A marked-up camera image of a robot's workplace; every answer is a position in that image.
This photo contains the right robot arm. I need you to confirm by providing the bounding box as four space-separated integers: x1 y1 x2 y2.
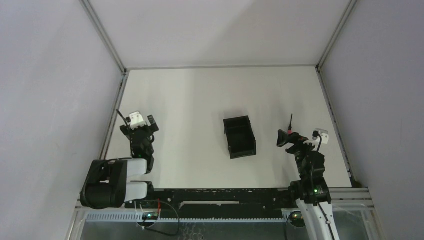
276 128 340 240

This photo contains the black plastic bin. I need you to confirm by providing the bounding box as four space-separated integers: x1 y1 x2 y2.
223 115 257 160

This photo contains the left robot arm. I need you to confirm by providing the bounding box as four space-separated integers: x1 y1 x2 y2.
79 111 159 210

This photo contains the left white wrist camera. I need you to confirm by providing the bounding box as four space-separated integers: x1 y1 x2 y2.
128 111 147 130

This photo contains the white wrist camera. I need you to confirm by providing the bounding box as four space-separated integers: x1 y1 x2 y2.
312 128 329 145
128 111 147 130

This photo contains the left black cable loop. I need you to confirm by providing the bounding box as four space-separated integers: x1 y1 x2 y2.
134 198 181 238

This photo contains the right black base cable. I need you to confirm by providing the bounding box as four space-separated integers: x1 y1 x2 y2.
284 213 299 240

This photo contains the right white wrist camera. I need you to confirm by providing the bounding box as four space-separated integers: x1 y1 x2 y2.
312 128 329 145

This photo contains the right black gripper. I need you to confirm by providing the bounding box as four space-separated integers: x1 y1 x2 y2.
277 129 321 180

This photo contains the grey cable duct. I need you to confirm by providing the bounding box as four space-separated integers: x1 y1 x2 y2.
85 211 292 223

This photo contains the red-handled screwdriver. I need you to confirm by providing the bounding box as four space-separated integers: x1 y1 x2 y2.
287 114 293 135

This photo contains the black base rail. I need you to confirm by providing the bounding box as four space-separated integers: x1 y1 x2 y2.
124 188 297 220

